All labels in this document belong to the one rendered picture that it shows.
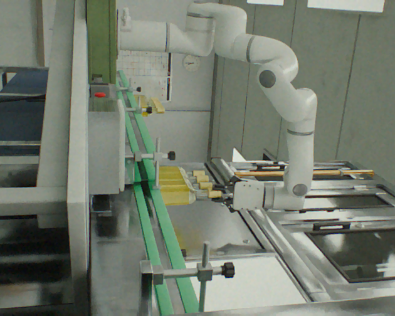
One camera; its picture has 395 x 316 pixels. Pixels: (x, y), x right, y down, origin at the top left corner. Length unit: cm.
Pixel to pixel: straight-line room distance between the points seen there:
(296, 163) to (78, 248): 75
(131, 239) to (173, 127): 661
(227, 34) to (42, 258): 88
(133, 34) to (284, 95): 51
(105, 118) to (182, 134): 661
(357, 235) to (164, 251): 90
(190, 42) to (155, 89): 598
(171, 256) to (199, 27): 75
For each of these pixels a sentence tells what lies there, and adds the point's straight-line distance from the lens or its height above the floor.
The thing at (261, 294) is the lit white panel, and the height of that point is 120.
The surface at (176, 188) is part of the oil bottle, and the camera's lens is 151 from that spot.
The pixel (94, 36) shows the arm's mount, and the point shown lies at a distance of 142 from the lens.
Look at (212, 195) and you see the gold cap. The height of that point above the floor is 115.
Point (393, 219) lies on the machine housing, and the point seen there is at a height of 193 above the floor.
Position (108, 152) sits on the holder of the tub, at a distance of 120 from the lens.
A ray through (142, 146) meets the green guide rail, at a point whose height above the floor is 93.
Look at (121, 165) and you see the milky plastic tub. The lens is 121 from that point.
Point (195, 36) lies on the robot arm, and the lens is 152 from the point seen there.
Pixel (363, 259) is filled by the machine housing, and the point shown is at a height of 164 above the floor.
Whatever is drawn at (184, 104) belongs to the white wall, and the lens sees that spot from 764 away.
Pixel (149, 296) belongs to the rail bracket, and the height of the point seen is 85.
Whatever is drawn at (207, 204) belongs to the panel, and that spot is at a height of 119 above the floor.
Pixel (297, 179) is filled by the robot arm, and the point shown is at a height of 138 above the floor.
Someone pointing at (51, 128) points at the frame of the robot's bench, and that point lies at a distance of 108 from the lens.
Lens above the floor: 76
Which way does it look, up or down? 13 degrees up
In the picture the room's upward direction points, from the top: 89 degrees clockwise
